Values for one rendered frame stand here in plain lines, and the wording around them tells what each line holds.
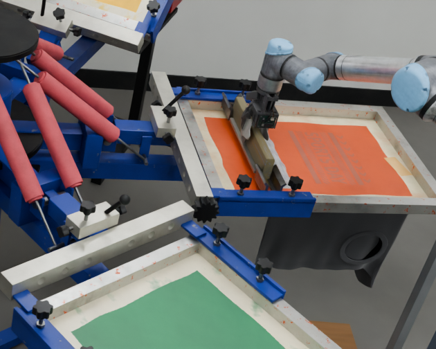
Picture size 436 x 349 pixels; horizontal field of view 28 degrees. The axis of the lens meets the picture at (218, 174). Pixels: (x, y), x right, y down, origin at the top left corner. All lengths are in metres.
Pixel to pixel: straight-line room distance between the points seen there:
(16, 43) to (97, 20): 0.60
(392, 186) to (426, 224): 1.69
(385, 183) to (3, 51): 1.28
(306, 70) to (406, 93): 0.36
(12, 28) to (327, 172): 1.08
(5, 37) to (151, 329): 0.87
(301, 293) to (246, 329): 1.67
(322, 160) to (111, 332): 1.09
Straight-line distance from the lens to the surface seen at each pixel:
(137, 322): 2.09
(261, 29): 4.92
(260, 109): 2.63
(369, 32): 5.18
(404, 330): 3.41
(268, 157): 2.59
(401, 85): 2.26
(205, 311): 2.16
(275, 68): 2.55
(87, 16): 2.92
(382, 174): 2.90
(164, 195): 4.13
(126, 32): 2.88
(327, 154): 2.90
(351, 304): 3.86
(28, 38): 2.39
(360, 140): 3.05
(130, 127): 2.61
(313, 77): 2.49
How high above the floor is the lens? 2.42
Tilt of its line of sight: 34 degrees down
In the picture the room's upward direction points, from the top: 15 degrees clockwise
